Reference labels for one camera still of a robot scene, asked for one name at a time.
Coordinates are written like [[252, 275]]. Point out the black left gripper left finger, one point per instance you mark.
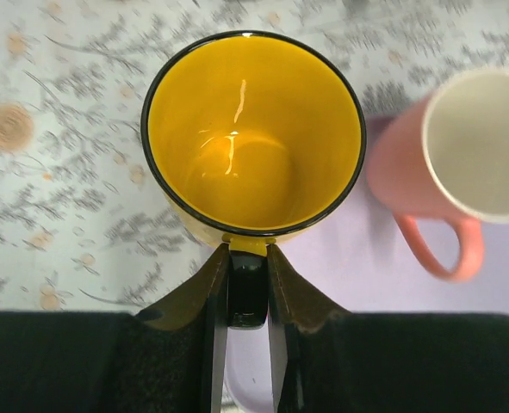
[[169, 357]]

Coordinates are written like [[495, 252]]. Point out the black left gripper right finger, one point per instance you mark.
[[327, 359]]

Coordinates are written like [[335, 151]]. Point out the yellow ceramic mug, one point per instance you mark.
[[253, 137]]

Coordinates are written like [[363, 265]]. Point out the pink ceramic mug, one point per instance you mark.
[[447, 158]]

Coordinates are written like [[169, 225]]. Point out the lavender plastic serving tray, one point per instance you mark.
[[360, 260]]

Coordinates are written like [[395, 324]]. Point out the white floral tablecloth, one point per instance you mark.
[[83, 225]]

